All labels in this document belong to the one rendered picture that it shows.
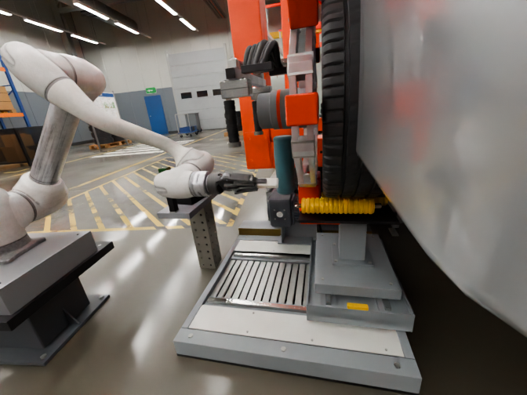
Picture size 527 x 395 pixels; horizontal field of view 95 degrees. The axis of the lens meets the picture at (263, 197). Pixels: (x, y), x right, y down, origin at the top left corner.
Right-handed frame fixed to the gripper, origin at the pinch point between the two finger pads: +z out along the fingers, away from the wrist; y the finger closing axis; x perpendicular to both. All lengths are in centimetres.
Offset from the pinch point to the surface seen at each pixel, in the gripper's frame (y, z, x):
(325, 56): 29.9, 18.0, 16.9
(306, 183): -7.8, 12.0, 3.5
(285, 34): -110, -24, 253
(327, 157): 12.7, 18.7, 0.5
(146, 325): -39, -59, -51
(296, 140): 13.8, 10.6, 5.8
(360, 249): -35.7, 32.5, -12.5
